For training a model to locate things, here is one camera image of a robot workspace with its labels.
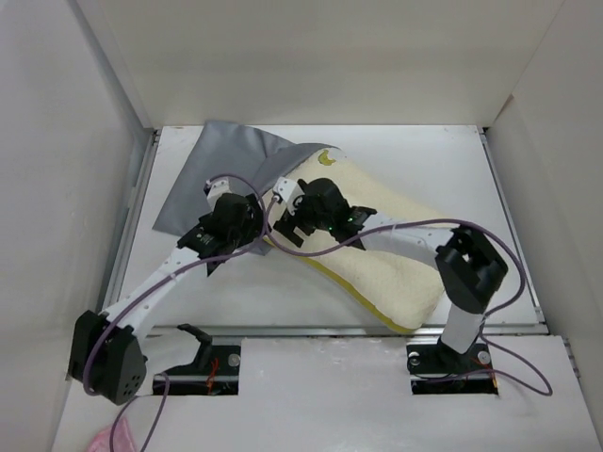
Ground grey pillowcase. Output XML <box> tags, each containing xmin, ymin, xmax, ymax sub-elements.
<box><xmin>154</xmin><ymin>121</ymin><xmax>330</xmax><ymax>237</ymax></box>

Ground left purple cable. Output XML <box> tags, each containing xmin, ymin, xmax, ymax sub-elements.
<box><xmin>82</xmin><ymin>173</ymin><xmax>274</xmax><ymax>452</ymax></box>

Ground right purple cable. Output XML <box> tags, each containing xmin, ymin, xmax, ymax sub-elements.
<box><xmin>266</xmin><ymin>195</ymin><xmax>553</xmax><ymax>396</ymax></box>

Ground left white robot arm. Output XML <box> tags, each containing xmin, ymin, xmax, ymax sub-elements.
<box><xmin>68</xmin><ymin>193</ymin><xmax>265</xmax><ymax>406</ymax></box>

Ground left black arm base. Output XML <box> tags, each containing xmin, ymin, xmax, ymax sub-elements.
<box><xmin>143</xmin><ymin>324</ymin><xmax>241</xmax><ymax>396</ymax></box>

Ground pink cloth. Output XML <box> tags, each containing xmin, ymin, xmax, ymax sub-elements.
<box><xmin>86</xmin><ymin>419</ymin><xmax>137</xmax><ymax>452</ymax></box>

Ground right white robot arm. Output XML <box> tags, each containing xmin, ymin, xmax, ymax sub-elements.
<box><xmin>272</xmin><ymin>177</ymin><xmax>508</xmax><ymax>371</ymax></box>

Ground purple cable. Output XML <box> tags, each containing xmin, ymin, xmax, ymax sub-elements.
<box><xmin>82</xmin><ymin>173</ymin><xmax>274</xmax><ymax>452</ymax></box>
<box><xmin>266</xmin><ymin>195</ymin><xmax>553</xmax><ymax>396</ymax></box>

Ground cream yellow pillow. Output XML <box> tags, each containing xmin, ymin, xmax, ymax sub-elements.
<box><xmin>261</xmin><ymin>145</ymin><xmax>451</xmax><ymax>334</ymax></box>

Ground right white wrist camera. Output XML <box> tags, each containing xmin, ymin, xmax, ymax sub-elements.
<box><xmin>272</xmin><ymin>177</ymin><xmax>303</xmax><ymax>205</ymax></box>

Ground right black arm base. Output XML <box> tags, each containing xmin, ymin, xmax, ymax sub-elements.
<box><xmin>406</xmin><ymin>342</ymin><xmax>498</xmax><ymax>396</ymax></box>

